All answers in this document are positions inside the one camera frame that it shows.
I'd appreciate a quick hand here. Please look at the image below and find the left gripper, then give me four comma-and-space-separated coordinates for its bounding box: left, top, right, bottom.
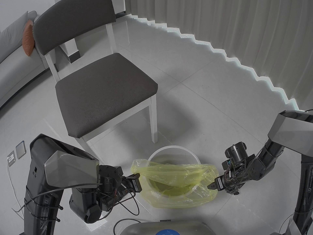
122, 176, 143, 193

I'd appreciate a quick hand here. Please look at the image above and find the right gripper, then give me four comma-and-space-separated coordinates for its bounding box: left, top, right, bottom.
215, 176, 237, 193

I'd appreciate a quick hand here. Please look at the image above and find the yellow plastic bag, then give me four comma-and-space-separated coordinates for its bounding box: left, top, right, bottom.
130, 158, 220, 209

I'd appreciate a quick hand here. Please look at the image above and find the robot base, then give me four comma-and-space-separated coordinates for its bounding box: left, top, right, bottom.
121, 220, 217, 235

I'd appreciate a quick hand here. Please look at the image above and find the white trash bin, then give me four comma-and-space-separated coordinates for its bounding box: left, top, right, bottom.
147, 145, 201, 205

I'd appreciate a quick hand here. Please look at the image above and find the grey and white chair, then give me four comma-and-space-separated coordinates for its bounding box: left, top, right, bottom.
32, 0, 158, 154

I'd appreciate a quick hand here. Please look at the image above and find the white curtain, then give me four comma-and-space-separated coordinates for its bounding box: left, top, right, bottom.
123, 0, 313, 112

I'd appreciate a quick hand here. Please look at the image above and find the pale grey sofa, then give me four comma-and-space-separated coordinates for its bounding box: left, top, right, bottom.
0, 10, 53, 110

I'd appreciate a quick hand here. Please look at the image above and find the orange cushion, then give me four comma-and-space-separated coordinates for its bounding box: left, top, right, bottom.
22, 20, 35, 57

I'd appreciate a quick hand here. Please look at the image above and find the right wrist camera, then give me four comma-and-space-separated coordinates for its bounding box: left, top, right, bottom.
222, 159, 233, 173

